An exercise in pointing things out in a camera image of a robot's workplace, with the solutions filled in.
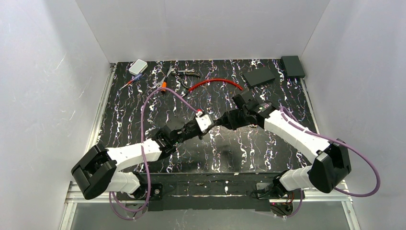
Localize white rectangular box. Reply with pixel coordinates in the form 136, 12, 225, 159
128, 59, 148, 75

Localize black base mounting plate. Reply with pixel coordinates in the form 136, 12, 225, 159
115, 172, 305, 213

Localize black handled pliers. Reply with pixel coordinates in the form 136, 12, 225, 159
177, 69, 200, 78

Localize aluminium frame rail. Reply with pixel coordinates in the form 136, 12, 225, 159
58, 63, 353, 230

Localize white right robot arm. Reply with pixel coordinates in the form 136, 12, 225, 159
215, 91, 351, 197

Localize black comb piece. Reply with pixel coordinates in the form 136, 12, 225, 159
167, 79, 177, 91

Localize orange handled tool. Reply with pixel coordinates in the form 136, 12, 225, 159
158, 66, 175, 88

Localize black box in corner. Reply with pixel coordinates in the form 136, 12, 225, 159
281, 56, 305, 79

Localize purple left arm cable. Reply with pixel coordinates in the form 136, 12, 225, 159
108, 87, 202, 221

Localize red cable lock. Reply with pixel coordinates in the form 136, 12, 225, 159
188, 79, 244, 93

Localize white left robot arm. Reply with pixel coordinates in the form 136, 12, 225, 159
71, 119, 203, 200

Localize flat black plate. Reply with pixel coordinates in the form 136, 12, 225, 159
242, 67, 275, 88

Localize red blue screwdriver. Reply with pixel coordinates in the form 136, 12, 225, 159
119, 73, 143, 91

